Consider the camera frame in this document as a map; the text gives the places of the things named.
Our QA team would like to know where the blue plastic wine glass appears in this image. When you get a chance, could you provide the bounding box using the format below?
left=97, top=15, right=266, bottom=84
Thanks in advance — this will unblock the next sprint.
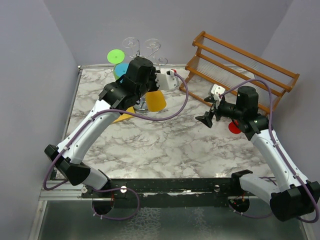
left=113, top=62, right=129, bottom=82

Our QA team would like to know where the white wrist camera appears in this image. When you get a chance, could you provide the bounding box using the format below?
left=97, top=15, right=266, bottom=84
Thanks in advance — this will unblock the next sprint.
left=155, top=69, right=179, bottom=90
left=209, top=84, right=226, bottom=108

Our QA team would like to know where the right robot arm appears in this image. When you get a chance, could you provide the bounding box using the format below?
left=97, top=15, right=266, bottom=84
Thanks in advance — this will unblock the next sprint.
left=196, top=84, right=320, bottom=222

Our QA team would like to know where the wooden shelf rack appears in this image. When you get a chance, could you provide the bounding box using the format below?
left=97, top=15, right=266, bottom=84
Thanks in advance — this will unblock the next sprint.
left=185, top=30, right=300, bottom=115

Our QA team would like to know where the yellow book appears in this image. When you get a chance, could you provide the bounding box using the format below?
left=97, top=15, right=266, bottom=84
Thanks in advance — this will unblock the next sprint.
left=112, top=107, right=135, bottom=124

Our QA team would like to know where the green plastic wine glass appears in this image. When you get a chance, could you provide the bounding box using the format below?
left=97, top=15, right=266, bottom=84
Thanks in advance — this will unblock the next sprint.
left=106, top=49, right=125, bottom=67

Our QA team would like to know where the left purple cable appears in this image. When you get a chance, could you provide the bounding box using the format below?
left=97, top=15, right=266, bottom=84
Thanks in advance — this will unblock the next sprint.
left=43, top=72, right=190, bottom=221

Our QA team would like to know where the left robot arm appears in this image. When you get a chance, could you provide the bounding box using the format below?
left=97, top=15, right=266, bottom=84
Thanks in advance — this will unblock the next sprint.
left=44, top=57, right=156, bottom=198

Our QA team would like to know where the chrome wine glass rack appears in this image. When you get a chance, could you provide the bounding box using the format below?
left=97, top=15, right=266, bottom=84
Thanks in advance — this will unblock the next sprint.
left=122, top=37, right=168, bottom=113

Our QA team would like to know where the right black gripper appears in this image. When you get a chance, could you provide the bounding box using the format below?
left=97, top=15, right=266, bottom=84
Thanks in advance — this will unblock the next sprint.
left=196, top=96, right=244, bottom=128

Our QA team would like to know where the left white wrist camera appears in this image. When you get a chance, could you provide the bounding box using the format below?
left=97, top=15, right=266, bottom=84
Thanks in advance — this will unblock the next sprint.
left=155, top=69, right=179, bottom=90

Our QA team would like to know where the red plastic wine glass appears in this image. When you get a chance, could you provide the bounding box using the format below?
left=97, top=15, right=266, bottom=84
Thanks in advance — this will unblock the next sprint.
left=228, top=119, right=242, bottom=135

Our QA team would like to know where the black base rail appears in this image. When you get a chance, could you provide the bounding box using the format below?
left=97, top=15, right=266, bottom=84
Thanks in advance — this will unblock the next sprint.
left=81, top=177, right=252, bottom=208

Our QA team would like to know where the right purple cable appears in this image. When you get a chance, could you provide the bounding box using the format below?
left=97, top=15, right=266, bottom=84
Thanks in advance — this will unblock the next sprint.
left=219, top=78, right=320, bottom=223

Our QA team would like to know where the clear wine glass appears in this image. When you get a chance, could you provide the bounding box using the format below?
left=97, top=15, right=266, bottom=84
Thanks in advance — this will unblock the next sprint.
left=122, top=36, right=141, bottom=58
left=144, top=38, right=161, bottom=55

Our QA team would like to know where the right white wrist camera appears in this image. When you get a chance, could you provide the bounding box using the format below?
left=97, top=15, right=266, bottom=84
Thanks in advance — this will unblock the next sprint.
left=209, top=84, right=226, bottom=108

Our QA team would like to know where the purple cable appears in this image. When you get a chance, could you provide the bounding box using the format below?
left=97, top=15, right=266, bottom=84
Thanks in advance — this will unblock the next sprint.
left=219, top=78, right=320, bottom=223
left=43, top=72, right=190, bottom=221

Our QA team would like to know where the yellow plastic wine glass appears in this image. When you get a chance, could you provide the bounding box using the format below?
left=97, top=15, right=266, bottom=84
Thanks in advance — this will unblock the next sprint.
left=145, top=90, right=167, bottom=112

